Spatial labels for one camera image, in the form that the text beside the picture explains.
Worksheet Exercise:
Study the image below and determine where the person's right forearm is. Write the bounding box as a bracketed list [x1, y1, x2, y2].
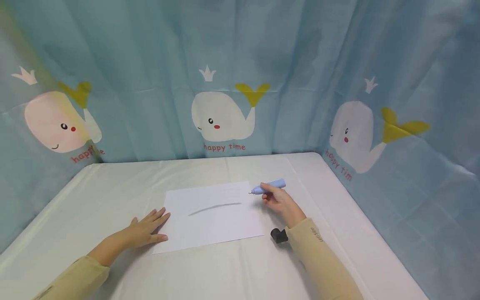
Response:
[284, 217, 365, 300]

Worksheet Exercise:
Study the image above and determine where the person's left hand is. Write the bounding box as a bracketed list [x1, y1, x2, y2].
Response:
[120, 207, 172, 250]

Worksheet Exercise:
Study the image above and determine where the white paper sheet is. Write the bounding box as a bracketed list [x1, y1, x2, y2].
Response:
[151, 180, 265, 255]

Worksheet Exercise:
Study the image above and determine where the person's left forearm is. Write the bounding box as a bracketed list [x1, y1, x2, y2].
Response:
[31, 230, 130, 300]

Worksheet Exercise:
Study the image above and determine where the person's right hand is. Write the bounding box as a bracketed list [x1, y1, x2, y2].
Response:
[260, 182, 307, 228]

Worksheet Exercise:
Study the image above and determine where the light blue pen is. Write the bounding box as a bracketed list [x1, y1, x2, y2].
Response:
[248, 179, 287, 196]

